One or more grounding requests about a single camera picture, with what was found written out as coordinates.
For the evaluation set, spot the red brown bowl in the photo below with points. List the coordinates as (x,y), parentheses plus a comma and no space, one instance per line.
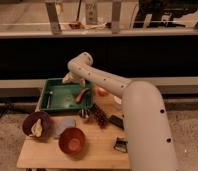
(72,141)

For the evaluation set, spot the light blue cloth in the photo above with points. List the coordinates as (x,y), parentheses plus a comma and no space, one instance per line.
(65,123)

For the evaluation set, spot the black silver binder clip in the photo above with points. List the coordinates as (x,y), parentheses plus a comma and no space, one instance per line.
(120,145)

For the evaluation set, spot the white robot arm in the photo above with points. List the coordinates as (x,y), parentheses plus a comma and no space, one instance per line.
(147,130)

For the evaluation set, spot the black rectangular block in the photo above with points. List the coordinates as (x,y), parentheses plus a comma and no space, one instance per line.
(116,121)

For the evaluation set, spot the silver spoon in tray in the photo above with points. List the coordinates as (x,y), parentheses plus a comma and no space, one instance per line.
(49,98)

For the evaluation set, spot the green plastic tray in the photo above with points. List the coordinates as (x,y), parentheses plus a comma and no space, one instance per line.
(63,98)

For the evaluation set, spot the dark purple bowl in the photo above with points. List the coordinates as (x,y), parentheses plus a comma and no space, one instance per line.
(31,119)

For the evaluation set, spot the wooden table board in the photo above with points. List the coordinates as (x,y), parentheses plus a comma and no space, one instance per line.
(98,152)

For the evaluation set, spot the dark grape bunch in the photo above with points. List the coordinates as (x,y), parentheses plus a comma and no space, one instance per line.
(99,116)

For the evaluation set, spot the orange fruit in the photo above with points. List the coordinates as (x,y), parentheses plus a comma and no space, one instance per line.
(101,92)

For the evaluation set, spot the small dark metal object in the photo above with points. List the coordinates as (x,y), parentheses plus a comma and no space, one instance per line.
(84,113)

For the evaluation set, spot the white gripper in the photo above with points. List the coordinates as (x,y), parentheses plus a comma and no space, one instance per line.
(71,78)

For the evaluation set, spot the yellow item in bowl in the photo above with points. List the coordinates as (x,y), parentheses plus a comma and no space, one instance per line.
(37,129)

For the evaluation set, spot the white cup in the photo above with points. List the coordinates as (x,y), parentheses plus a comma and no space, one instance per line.
(117,100)

